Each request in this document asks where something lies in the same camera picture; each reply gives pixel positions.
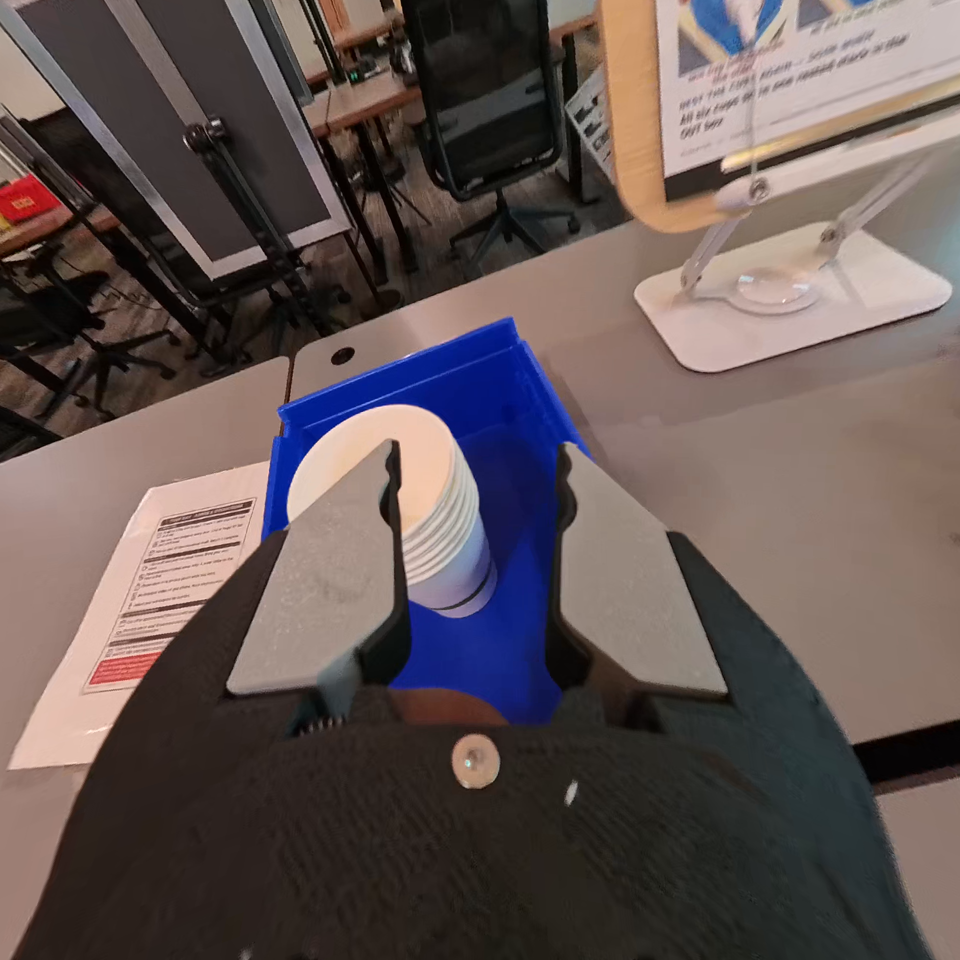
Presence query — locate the printed checklist sheet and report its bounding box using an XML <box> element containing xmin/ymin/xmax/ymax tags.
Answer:
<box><xmin>7</xmin><ymin>461</ymin><xmax>290</xmax><ymax>772</ymax></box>

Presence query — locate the black office chair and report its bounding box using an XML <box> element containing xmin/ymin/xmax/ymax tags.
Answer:
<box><xmin>401</xmin><ymin>0</ymin><xmax>582</xmax><ymax>256</ymax></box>
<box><xmin>0</xmin><ymin>255</ymin><xmax>181</xmax><ymax>421</ymax></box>

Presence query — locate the blue plastic bin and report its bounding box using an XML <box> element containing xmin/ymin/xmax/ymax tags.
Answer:
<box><xmin>261</xmin><ymin>316</ymin><xmax>594</xmax><ymax>727</ymax></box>

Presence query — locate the black tripod stand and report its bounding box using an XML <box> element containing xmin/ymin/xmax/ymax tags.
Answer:
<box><xmin>183</xmin><ymin>116</ymin><xmax>354</xmax><ymax>339</ymax></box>

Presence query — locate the printed instruction sheet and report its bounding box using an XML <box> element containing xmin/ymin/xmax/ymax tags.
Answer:
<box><xmin>656</xmin><ymin>0</ymin><xmax>960</xmax><ymax>181</ymax></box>

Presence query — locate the printed paper sign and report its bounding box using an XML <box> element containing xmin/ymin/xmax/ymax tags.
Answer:
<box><xmin>562</xmin><ymin>71</ymin><xmax>618</xmax><ymax>181</ymax></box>

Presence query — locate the grey framed partition panel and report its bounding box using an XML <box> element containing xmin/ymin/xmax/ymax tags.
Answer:
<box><xmin>0</xmin><ymin>0</ymin><xmax>354</xmax><ymax>280</ymax></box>

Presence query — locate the wooden top desk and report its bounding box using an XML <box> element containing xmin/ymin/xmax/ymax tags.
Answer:
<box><xmin>300</xmin><ymin>67</ymin><xmax>436</xmax><ymax>286</ymax></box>

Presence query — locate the stack of white paper cups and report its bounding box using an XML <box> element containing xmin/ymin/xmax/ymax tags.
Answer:
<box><xmin>286</xmin><ymin>405</ymin><xmax>498</xmax><ymax>620</ymax></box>

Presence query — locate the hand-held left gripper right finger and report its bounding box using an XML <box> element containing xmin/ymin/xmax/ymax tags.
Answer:
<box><xmin>544</xmin><ymin>442</ymin><xmax>730</xmax><ymax>723</ymax></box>

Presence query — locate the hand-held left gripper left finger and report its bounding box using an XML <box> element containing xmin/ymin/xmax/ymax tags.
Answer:
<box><xmin>225</xmin><ymin>439</ymin><xmax>414</xmax><ymax>720</ymax></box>

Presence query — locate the red box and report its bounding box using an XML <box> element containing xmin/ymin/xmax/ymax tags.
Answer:
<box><xmin>0</xmin><ymin>174</ymin><xmax>61</xmax><ymax>226</ymax></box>

